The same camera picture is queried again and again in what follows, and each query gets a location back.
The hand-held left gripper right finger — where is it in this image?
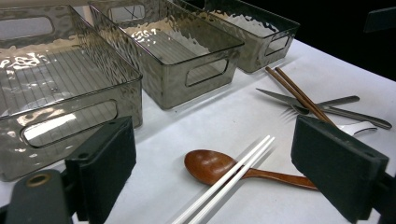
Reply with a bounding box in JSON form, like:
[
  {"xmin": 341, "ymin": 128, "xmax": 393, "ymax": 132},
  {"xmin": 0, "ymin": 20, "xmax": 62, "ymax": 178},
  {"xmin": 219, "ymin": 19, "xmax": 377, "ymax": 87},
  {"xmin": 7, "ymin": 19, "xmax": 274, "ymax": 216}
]
[{"xmin": 290, "ymin": 115, "xmax": 390, "ymax": 224}]

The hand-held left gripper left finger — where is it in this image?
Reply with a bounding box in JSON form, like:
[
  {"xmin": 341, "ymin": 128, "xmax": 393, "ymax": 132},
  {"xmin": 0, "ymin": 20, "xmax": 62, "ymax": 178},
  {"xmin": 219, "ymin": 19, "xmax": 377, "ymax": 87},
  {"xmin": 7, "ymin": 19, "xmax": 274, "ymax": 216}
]
[{"xmin": 64, "ymin": 116, "xmax": 137, "ymax": 224}]

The white ceramic spoon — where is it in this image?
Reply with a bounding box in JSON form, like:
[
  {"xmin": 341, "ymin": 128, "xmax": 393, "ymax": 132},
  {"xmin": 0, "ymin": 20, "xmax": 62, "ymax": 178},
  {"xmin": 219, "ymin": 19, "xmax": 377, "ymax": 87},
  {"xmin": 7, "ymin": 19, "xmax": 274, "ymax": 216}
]
[{"xmin": 336, "ymin": 120, "xmax": 378, "ymax": 136}]

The metal table knife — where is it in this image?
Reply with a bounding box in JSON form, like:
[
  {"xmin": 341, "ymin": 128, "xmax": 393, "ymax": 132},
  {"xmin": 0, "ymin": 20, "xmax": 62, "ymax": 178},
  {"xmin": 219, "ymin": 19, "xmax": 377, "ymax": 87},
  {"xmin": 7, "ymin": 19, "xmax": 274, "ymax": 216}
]
[{"xmin": 256, "ymin": 88, "xmax": 393, "ymax": 131}]

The metal fork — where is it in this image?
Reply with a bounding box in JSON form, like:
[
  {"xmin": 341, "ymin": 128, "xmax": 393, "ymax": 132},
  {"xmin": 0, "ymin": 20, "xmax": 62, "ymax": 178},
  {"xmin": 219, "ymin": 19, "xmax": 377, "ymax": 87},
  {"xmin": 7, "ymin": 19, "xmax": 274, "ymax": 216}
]
[{"xmin": 281, "ymin": 95, "xmax": 361, "ymax": 119}]

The smoky transparent plastic bin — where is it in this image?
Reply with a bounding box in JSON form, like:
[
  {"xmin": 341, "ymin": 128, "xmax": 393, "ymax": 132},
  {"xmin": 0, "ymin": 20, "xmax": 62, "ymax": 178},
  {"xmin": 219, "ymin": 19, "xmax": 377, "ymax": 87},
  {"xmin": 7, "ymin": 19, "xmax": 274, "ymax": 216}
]
[
  {"xmin": 88, "ymin": 0, "xmax": 246, "ymax": 110},
  {"xmin": 174, "ymin": 0, "xmax": 301, "ymax": 74},
  {"xmin": 0, "ymin": 4, "xmax": 144, "ymax": 182}
]

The white chopstick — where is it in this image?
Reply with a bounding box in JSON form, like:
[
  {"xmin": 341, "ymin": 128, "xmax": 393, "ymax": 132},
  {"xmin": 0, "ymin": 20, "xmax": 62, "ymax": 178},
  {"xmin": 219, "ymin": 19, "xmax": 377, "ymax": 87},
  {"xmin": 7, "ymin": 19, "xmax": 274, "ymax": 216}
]
[
  {"xmin": 187, "ymin": 137, "xmax": 276, "ymax": 224},
  {"xmin": 172, "ymin": 134, "xmax": 272, "ymax": 224}
]

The brown wooden spoon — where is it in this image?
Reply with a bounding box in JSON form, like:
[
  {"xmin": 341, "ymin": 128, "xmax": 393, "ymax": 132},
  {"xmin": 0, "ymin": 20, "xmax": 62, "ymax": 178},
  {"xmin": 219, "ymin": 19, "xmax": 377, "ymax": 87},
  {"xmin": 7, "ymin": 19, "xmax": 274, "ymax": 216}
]
[{"xmin": 184, "ymin": 149, "xmax": 318, "ymax": 191}]

